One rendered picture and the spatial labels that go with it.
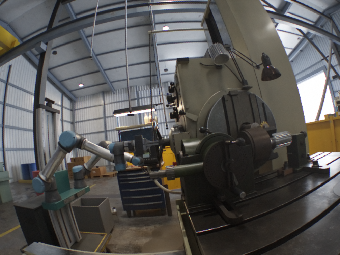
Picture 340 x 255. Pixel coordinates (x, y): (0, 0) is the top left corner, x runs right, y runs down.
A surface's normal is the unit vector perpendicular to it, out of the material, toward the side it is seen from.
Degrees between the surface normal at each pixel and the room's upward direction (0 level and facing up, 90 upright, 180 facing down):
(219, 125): 90
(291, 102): 90
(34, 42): 90
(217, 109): 90
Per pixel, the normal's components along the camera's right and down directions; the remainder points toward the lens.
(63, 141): 0.32, -0.23
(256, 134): -0.06, -0.71
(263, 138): -0.01, -0.44
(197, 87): 0.04, -0.11
